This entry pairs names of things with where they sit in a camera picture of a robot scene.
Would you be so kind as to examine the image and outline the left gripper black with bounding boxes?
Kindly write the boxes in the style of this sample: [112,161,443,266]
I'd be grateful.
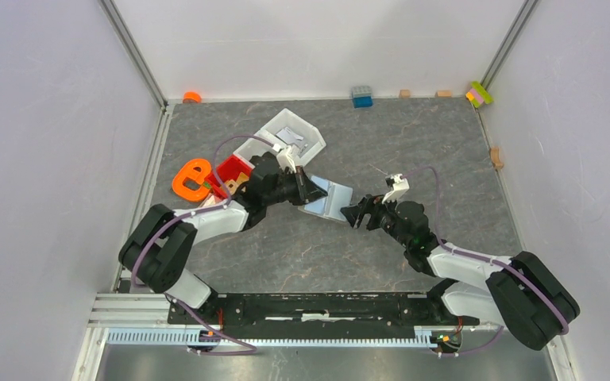
[263,166,328,206]

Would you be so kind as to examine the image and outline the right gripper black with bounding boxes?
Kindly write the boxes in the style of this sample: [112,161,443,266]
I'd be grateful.
[340,190,411,248]

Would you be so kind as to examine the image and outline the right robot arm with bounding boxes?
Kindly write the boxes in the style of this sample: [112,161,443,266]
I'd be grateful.
[341,195,581,350]

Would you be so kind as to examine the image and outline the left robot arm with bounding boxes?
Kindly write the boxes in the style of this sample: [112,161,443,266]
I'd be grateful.
[118,153,328,324]

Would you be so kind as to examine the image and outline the silver card in bin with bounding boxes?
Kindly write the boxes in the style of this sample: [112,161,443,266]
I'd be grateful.
[276,126,307,149]

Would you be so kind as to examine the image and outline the white plastic bin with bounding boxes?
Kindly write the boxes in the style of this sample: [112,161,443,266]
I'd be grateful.
[233,108,326,166]

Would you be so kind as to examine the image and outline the wooden blocks in red bin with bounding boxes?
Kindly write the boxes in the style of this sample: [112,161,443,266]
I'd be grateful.
[201,173,249,208]

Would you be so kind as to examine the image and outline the red plastic bin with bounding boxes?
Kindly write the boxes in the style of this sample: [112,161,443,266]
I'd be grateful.
[206,155,254,198]

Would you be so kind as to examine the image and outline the blue toy brick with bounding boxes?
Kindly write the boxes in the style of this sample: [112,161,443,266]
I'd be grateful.
[350,85,373,109]

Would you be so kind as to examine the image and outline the orange tape dispenser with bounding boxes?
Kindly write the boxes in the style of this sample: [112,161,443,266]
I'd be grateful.
[172,158,211,202]

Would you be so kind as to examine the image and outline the orange round piece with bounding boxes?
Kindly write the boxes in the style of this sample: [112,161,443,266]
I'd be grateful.
[182,91,202,103]

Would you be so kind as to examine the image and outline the curved wooden piece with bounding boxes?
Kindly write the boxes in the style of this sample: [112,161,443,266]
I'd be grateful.
[489,147,504,171]

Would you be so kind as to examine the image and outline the green pink toy bricks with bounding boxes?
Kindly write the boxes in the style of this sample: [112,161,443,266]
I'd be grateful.
[465,81,494,109]

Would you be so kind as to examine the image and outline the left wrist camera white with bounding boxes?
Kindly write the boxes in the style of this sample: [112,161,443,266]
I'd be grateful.
[272,144,300,173]

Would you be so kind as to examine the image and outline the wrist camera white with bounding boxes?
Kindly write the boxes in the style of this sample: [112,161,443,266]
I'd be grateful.
[272,144,300,173]
[381,174,410,204]

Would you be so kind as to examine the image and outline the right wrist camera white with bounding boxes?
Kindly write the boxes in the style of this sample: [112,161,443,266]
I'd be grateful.
[381,174,410,204]

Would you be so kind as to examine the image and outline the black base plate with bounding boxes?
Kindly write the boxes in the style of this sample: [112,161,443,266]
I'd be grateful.
[196,292,480,340]

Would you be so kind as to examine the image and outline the slotted cable duct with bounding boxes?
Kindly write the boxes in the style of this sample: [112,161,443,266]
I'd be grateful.
[106,329,435,348]

